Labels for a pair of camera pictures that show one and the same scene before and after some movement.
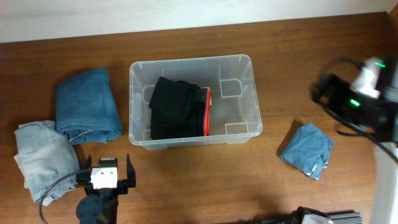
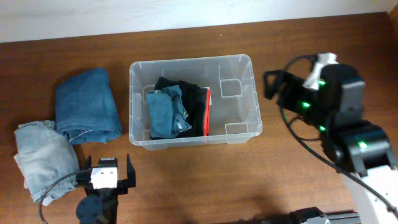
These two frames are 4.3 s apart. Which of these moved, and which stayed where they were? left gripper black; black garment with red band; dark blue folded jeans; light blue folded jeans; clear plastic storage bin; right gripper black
Moved: right gripper black
Stayed: black garment with red band; dark blue folded jeans; left gripper black; light blue folded jeans; clear plastic storage bin
